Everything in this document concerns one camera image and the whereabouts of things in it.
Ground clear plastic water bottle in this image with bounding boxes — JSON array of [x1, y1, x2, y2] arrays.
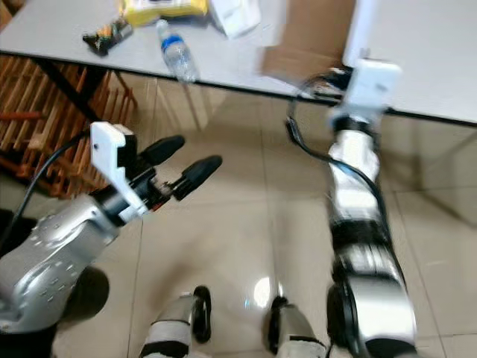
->
[[156, 19, 200, 84]]

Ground wooden slatted crate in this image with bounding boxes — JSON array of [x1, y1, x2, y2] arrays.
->
[[0, 52, 99, 201]]

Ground silver right robot leg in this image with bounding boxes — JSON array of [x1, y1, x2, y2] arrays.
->
[[268, 296, 326, 358]]

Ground dark snack wrapper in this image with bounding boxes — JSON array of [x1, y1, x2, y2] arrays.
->
[[81, 18, 136, 57]]

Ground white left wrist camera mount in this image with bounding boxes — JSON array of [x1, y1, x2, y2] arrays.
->
[[90, 121, 149, 224]]

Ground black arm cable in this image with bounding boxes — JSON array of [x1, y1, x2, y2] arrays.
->
[[284, 73, 390, 219], [0, 130, 95, 248]]

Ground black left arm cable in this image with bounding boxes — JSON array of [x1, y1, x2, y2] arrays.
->
[[0, 130, 95, 248]]

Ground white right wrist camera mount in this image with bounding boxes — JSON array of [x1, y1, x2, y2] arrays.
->
[[326, 57, 403, 129]]

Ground silver robot leg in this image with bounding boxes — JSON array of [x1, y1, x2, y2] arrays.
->
[[268, 296, 326, 358], [137, 285, 214, 358]]

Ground silver left robot leg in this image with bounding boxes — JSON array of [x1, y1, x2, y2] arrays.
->
[[137, 285, 214, 358]]

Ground white upright board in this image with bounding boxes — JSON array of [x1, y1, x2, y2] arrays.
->
[[341, 0, 382, 69]]

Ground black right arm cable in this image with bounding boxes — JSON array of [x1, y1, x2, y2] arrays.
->
[[284, 73, 390, 219]]

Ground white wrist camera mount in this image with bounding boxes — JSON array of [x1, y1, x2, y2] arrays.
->
[[90, 121, 149, 224], [326, 57, 403, 129]]

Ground black metal table leg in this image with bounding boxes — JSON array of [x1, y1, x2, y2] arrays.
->
[[36, 58, 99, 144]]

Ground brown cardboard box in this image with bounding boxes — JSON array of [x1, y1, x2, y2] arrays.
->
[[259, 0, 364, 84]]

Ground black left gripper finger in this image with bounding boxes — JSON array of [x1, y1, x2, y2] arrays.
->
[[140, 135, 186, 168], [173, 154, 224, 201]]

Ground yellow plastic packet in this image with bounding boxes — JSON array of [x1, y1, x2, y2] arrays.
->
[[122, 0, 209, 28]]

